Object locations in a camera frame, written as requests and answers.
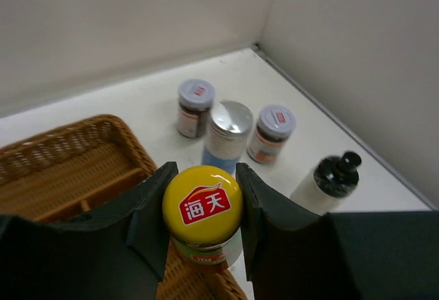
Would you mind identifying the red-label spice jar back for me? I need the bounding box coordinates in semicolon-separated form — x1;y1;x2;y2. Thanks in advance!
176;79;215;138

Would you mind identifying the yellow-cap hot sauce bottle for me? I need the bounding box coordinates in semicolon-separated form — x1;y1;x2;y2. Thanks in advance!
162;165;244;273

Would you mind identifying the black-cap white bottle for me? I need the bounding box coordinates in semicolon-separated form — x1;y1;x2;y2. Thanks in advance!
290;151;362;216

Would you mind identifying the red-label spice jar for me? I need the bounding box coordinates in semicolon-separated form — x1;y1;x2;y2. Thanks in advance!
176;79;215;138
247;104;296;164

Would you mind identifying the white-lid blue-label shaker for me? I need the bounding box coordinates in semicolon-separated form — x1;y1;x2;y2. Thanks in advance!
201;100;253;174

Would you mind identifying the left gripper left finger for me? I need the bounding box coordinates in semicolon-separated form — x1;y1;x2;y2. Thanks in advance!
1;162;178;299

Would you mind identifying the red-label spice jar right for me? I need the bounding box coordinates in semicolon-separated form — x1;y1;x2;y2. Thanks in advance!
247;104;296;164

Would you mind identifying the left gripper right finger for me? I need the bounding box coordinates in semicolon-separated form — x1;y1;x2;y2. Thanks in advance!
235;163;438;299

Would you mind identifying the brown wicker divided tray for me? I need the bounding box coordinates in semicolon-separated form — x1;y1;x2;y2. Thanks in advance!
1;115;245;299

